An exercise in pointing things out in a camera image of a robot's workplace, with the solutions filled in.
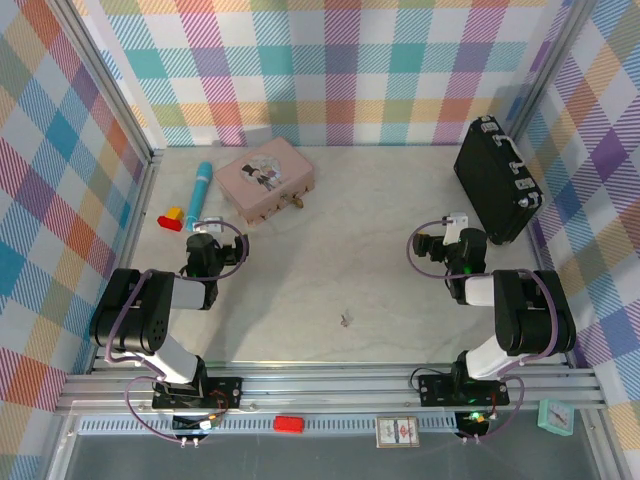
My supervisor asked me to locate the pink tin box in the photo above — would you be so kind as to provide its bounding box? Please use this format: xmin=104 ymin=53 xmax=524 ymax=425
xmin=213 ymin=137 xmax=316 ymax=224

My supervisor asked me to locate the red and yellow toy block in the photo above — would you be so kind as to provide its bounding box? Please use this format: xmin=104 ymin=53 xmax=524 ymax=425
xmin=157 ymin=206 xmax=185 ymax=234

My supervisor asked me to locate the teal cylindrical tube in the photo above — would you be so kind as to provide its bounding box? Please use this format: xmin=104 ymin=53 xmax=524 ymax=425
xmin=184 ymin=160 xmax=214 ymax=233

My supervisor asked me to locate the black briefcase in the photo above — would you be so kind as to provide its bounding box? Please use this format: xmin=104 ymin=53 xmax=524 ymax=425
xmin=453 ymin=115 xmax=545 ymax=246

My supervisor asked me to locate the red toy brick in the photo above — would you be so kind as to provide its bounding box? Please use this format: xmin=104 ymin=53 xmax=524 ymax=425
xmin=272 ymin=415 xmax=305 ymax=434

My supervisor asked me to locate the deck of playing cards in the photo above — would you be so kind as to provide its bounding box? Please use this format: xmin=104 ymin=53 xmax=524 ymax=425
xmin=375 ymin=415 xmax=421 ymax=449

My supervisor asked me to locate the teal alarm clock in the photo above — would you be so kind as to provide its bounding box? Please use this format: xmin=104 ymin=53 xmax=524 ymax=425
xmin=537 ymin=398 xmax=573 ymax=437

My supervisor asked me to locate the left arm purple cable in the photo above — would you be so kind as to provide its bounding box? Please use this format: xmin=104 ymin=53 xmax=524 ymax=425
xmin=105 ymin=221 xmax=250 ymax=444

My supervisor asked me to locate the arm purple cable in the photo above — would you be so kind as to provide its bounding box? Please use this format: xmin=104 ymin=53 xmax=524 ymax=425
xmin=406 ymin=219 xmax=559 ymax=444
xmin=105 ymin=221 xmax=250 ymax=444

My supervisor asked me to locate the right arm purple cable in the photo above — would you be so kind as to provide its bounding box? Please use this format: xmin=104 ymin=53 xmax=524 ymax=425
xmin=406 ymin=219 xmax=559 ymax=444

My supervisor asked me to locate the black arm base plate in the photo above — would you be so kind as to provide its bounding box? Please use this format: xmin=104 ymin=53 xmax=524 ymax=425
xmin=417 ymin=372 xmax=511 ymax=407
xmin=151 ymin=376 xmax=244 ymax=410

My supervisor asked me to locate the aluminium frame rail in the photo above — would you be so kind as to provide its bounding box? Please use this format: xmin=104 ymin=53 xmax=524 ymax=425
xmin=53 ymin=368 xmax=607 ymax=417

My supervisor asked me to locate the slotted grey cable duct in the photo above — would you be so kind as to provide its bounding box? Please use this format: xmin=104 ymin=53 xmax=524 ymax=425
xmin=78 ymin=415 xmax=464 ymax=435

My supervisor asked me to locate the aluminium frame post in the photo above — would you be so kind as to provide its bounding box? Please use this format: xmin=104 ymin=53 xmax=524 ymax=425
xmin=508 ymin=0 xmax=597 ymax=144
xmin=48 ymin=0 xmax=157 ymax=162

